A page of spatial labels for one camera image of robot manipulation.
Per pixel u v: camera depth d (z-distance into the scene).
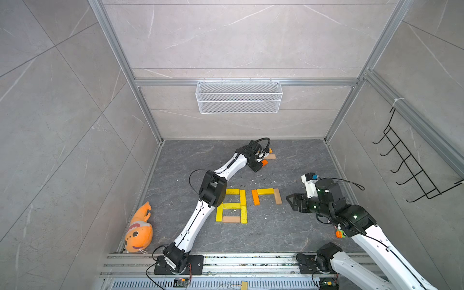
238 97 1.00
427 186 0.61
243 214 0.87
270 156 1.13
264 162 1.06
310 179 0.64
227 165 0.72
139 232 0.73
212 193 0.68
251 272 0.73
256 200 0.92
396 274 0.40
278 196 0.93
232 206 0.90
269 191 0.96
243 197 0.93
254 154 0.93
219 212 0.88
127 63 0.84
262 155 0.95
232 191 0.95
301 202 0.62
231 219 0.86
